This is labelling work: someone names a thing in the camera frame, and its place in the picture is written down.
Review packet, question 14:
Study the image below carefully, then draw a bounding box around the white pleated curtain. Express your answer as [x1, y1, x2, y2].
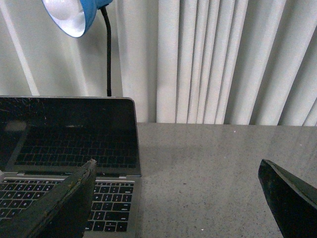
[0, 0, 317, 126]

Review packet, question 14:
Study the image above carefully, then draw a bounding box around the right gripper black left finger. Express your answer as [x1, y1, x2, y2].
[0, 159, 97, 238]

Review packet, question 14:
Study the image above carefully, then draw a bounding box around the blue desk lamp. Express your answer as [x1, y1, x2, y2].
[42, 0, 112, 97]

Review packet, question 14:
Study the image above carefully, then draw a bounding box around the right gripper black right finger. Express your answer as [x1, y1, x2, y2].
[258, 160, 317, 238]

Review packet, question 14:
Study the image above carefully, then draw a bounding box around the grey laptop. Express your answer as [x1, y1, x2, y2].
[0, 96, 141, 238]

